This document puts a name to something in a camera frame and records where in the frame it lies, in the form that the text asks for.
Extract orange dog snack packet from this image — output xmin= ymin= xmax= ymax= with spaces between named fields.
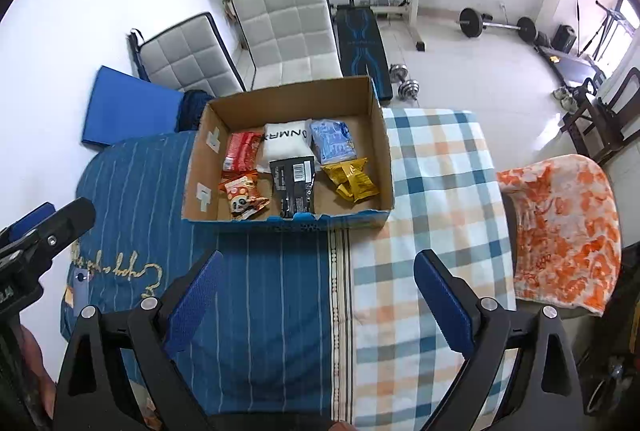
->
xmin=218 ymin=171 xmax=270 ymax=220

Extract black snack packet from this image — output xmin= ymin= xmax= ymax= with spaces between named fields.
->
xmin=269 ymin=157 xmax=316 ymax=219

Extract red snack packet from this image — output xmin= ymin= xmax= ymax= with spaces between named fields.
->
xmin=222 ymin=131 xmax=262 ymax=173

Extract yellow snack packet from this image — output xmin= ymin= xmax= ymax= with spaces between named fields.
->
xmin=321 ymin=157 xmax=380 ymax=203

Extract white pillow packet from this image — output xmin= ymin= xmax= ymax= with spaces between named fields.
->
xmin=256 ymin=120 xmax=314 ymax=173

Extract light blue snack packet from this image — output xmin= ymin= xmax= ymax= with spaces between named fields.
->
xmin=310 ymin=119 xmax=357 ymax=165

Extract left hand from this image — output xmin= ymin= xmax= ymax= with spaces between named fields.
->
xmin=14 ymin=324 xmax=56 ymax=430

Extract blue striped cloth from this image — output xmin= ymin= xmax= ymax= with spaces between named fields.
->
xmin=60 ymin=132 xmax=340 ymax=418

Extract grey chair under blanket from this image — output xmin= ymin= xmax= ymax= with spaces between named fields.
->
xmin=501 ymin=191 xmax=606 ymax=318

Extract plaid checkered tablecloth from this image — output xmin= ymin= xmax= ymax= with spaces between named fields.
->
xmin=329 ymin=108 xmax=515 ymax=430

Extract orange white floral blanket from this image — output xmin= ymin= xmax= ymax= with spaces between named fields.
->
xmin=497 ymin=154 xmax=622 ymax=316

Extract black exercise bike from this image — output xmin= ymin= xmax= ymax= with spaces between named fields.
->
xmin=577 ymin=311 xmax=639 ymax=423

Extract blue foam mat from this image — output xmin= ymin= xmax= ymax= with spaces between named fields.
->
xmin=81 ymin=66 xmax=182 ymax=147

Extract dark blue knitted fabric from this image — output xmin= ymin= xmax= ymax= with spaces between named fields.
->
xmin=176 ymin=90 xmax=214 ymax=132

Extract chrome dumbbells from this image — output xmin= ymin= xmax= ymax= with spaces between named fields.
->
xmin=388 ymin=64 xmax=420 ymax=102

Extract dark wooden chair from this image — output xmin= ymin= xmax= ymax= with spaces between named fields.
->
xmin=560 ymin=67 xmax=640 ymax=165

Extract open cardboard box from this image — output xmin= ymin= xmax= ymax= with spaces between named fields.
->
xmin=182 ymin=76 xmax=395 ymax=232

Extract black blue bench pad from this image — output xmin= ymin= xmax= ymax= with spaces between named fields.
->
xmin=335 ymin=5 xmax=393 ymax=102

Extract floor barbell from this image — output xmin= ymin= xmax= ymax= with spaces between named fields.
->
xmin=458 ymin=7 xmax=538 ymax=44

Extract right white quilted chair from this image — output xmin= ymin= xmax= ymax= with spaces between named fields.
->
xmin=231 ymin=0 xmax=343 ymax=91

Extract black treadmill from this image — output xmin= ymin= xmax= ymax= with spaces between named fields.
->
xmin=534 ymin=0 xmax=628 ymax=90

